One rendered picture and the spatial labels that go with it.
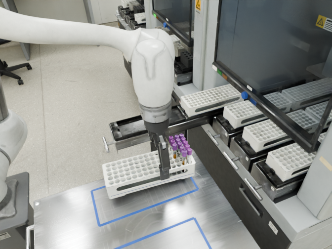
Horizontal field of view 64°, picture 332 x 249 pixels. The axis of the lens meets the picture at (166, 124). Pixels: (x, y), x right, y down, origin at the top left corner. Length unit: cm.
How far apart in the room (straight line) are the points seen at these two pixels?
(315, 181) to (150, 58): 66
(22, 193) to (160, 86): 80
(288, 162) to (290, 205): 15
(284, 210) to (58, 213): 77
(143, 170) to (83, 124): 177
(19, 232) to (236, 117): 99
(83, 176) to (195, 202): 137
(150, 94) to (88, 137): 182
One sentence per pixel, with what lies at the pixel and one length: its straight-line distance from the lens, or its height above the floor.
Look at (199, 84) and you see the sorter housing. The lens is 152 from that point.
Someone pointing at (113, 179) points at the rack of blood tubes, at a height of 92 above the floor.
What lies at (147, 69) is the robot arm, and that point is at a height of 128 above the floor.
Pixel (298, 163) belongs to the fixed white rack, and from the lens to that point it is 103.
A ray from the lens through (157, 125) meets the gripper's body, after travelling 73.
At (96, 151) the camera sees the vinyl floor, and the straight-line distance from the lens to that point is 230.
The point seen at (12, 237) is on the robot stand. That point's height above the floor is 58.
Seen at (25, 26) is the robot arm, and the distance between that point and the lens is 71.
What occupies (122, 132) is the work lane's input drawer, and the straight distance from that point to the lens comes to 118.
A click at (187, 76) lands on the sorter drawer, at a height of 78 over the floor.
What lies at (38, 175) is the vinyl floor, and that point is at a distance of 229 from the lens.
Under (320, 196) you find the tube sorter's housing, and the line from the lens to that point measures 101.
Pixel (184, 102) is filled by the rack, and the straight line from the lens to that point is 123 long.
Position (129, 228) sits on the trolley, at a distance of 87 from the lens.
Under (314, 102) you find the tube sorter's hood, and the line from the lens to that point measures 87.
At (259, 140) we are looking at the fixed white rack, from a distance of 109.
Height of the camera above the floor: 158
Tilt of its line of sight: 40 degrees down
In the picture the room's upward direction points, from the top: 3 degrees counter-clockwise
